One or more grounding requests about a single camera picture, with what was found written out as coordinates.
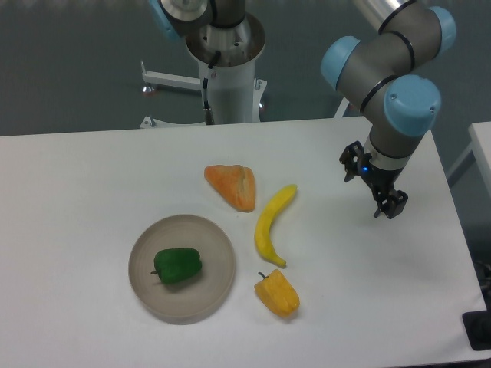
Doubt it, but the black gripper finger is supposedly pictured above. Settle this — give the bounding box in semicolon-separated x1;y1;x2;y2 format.
339;141;364;182
374;189;408;219

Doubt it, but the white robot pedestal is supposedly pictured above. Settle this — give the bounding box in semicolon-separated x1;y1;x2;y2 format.
141;13;267;125

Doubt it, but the black device at edge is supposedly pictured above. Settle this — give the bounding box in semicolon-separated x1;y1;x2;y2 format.
462;310;491;351

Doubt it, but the green bell pepper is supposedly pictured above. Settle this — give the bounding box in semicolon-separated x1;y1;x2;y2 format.
150;248;203;284

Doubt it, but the white side table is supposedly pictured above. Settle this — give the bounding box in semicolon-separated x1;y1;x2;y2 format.
446;121;491;191

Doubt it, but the orange triangular bread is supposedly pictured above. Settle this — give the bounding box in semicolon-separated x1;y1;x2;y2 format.
204;165;256;212

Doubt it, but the yellow banana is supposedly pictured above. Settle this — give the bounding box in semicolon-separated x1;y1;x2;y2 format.
254;184;298;268

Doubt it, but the black pedestal cable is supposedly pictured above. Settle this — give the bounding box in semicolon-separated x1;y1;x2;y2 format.
203;50;222;126

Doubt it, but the round beige plate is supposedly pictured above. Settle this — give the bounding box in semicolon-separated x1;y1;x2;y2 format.
128;215;236;324

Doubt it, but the yellow bell pepper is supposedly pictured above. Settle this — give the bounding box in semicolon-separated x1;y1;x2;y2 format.
254;269;300;318

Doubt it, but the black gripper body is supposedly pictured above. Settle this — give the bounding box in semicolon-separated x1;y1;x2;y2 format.
354;146;401;201

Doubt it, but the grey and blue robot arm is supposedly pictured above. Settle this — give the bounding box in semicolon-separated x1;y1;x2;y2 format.
149;1;456;219

